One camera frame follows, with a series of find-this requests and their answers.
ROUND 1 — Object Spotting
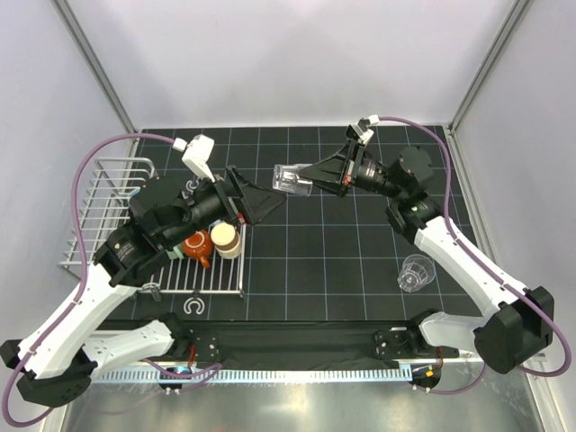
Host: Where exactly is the metal wire dish rack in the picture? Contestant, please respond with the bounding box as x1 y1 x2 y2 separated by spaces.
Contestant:
79 157 245 302

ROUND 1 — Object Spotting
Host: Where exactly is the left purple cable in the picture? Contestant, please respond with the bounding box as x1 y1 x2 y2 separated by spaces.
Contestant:
0 133 221 428

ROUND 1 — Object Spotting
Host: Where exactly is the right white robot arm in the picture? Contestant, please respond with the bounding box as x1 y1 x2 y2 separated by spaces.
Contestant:
298 139 554 374

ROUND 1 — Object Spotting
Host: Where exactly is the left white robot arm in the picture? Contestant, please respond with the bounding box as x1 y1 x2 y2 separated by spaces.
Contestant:
1 166 286 408

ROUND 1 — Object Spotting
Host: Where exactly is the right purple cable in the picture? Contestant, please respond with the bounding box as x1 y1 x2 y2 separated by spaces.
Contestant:
380 115 569 395

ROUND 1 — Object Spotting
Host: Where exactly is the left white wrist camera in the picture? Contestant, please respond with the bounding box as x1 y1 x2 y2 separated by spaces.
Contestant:
172 134 215 183

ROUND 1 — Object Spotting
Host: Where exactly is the orange black ceramic cup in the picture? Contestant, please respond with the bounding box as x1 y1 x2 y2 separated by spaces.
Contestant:
182 230 213 268

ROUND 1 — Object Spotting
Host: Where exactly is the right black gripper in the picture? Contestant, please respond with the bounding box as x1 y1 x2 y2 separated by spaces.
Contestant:
298 139 405 200

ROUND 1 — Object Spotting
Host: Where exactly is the small clear glass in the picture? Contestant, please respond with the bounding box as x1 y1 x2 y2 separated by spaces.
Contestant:
272 164 313 196

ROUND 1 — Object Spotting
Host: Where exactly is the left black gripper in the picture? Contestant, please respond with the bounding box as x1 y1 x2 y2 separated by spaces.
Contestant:
161 165 286 249

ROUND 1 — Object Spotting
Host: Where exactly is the steel tumbler cup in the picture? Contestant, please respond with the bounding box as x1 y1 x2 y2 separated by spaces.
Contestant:
210 222 242 259

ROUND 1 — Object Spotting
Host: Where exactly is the purple cable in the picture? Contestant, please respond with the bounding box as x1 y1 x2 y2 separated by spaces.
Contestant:
380 115 569 395
0 133 221 428

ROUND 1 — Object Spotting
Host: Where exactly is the black grid mat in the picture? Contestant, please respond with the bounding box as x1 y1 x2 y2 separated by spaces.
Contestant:
108 126 481 321

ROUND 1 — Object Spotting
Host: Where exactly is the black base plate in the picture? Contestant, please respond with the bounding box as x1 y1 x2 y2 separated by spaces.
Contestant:
187 320 440 371

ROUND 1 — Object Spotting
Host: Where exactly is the large clear plastic cup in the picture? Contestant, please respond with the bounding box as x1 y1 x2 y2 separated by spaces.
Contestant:
397 254 437 293

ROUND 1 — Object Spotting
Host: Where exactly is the mint green cup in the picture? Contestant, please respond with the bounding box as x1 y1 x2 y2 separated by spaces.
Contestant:
167 245 185 260

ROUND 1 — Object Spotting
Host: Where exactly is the slotted cable duct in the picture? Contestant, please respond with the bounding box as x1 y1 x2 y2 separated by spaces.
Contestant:
94 364 412 385

